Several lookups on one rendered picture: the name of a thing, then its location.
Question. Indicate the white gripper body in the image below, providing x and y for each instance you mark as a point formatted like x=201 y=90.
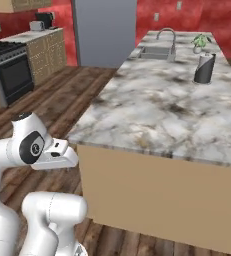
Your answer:
x=58 y=160

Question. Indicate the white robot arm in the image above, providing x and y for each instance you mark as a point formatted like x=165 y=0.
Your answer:
x=0 y=220

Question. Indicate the black and steel stove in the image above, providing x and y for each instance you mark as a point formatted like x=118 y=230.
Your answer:
x=13 y=75

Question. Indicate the grey fridge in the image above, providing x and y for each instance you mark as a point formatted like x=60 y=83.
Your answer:
x=105 y=31

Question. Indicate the beige base cupboard run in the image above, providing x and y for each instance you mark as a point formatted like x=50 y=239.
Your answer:
x=48 y=55

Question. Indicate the tan kitchen island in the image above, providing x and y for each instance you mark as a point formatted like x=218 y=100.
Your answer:
x=160 y=196

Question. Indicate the silver toaster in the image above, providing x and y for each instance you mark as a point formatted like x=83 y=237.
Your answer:
x=36 y=25

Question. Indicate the black coffee machine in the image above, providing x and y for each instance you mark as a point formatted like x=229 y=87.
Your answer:
x=45 y=19

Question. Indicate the steel sink basin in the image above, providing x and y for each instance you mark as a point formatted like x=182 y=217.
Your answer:
x=155 y=52

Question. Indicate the silver arched tap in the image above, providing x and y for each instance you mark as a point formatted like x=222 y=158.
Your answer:
x=172 y=50

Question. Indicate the black paper towel roll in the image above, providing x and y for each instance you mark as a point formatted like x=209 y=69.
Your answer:
x=204 y=70

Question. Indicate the small green potted plant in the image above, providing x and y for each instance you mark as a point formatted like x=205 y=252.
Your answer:
x=199 y=41

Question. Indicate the beige wall cupboard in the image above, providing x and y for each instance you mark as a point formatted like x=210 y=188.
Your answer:
x=22 y=4

